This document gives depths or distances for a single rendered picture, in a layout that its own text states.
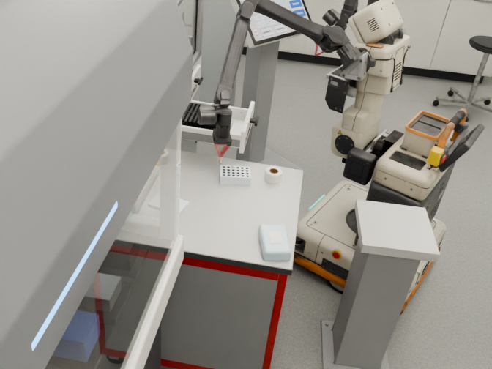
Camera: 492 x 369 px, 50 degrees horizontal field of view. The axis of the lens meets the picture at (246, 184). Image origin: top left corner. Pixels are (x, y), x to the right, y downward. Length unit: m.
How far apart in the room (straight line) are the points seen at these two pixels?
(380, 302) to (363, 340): 0.24
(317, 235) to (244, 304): 0.87
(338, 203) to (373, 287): 0.89
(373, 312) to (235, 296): 0.62
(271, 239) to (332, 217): 1.06
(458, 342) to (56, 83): 2.40
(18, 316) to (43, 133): 0.23
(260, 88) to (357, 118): 0.95
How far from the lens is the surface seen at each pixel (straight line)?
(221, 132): 2.06
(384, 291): 2.20
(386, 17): 2.41
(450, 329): 2.90
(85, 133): 0.83
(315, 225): 2.78
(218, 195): 2.08
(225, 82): 2.07
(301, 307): 2.73
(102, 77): 0.91
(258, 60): 3.23
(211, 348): 2.19
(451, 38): 5.52
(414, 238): 2.08
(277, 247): 1.81
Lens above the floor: 1.99
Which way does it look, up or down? 35 degrees down
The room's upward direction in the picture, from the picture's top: 7 degrees clockwise
